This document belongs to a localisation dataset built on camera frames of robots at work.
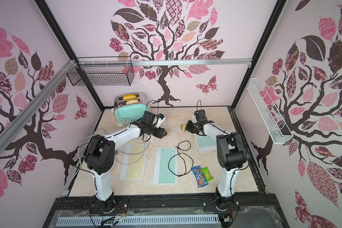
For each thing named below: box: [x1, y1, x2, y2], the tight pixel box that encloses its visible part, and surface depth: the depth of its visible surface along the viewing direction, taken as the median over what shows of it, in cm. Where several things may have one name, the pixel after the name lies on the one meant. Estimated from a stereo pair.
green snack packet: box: [201, 166, 214, 182], surface depth 85 cm
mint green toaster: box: [113, 92, 150, 128], surface depth 100 cm
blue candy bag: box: [190, 165, 209, 188], surface depth 83 cm
